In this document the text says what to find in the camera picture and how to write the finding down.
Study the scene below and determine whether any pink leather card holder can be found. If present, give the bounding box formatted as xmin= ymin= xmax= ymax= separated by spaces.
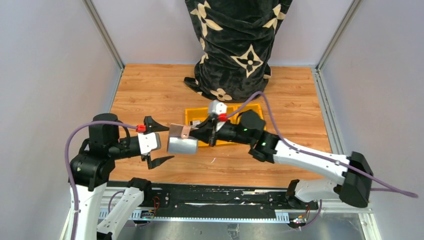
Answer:
xmin=167 ymin=123 xmax=199 ymax=155

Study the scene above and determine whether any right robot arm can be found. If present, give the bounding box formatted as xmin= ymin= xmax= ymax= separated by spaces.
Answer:
xmin=189 ymin=110 xmax=374 ymax=208

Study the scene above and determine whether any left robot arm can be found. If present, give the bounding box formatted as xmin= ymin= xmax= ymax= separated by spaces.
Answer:
xmin=65 ymin=113 xmax=169 ymax=240

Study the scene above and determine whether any yellow plastic end bin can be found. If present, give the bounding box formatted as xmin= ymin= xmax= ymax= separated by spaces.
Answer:
xmin=235 ymin=103 xmax=266 ymax=131

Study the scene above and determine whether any black floral blanket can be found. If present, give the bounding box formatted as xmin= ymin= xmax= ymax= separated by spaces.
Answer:
xmin=184 ymin=0 xmax=292 ymax=103

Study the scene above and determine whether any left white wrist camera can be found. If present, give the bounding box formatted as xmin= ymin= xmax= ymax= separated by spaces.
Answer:
xmin=137 ymin=132 xmax=162 ymax=156

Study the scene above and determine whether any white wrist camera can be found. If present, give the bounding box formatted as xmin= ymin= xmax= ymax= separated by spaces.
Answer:
xmin=207 ymin=100 xmax=228 ymax=117
xmin=137 ymin=132 xmax=162 ymax=156

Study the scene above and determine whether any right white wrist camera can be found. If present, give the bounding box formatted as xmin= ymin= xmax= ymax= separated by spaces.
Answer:
xmin=207 ymin=100 xmax=228 ymax=117

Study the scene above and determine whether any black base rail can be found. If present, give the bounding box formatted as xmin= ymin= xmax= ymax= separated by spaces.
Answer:
xmin=105 ymin=181 xmax=319 ymax=223

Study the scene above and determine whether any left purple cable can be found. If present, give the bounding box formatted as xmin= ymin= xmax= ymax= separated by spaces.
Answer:
xmin=64 ymin=119 xmax=147 ymax=240

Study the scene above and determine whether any purple cable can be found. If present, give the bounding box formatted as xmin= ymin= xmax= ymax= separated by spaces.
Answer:
xmin=64 ymin=119 xmax=147 ymax=240
xmin=218 ymin=91 xmax=419 ymax=199

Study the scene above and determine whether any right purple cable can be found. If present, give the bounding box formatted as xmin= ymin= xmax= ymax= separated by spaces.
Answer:
xmin=218 ymin=91 xmax=419 ymax=199

